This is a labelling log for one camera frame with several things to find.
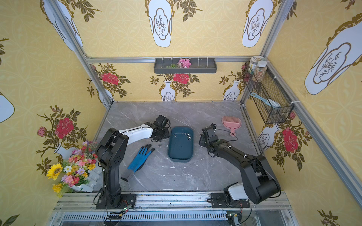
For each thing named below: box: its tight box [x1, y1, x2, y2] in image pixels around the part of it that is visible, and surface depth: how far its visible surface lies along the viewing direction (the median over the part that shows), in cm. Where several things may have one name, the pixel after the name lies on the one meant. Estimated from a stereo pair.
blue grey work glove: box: [120, 144, 155, 183], surface depth 87 cm
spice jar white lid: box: [252, 60, 268, 83], surface depth 81 cm
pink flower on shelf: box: [177, 58, 192, 69], surface depth 91 cm
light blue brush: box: [250, 92, 281, 109], surface depth 73 cm
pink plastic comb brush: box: [221, 115, 242, 137], surface depth 107 cm
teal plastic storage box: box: [167, 125, 195, 163], surface depth 97 cm
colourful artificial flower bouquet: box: [46, 140, 99, 198], surface depth 70 cm
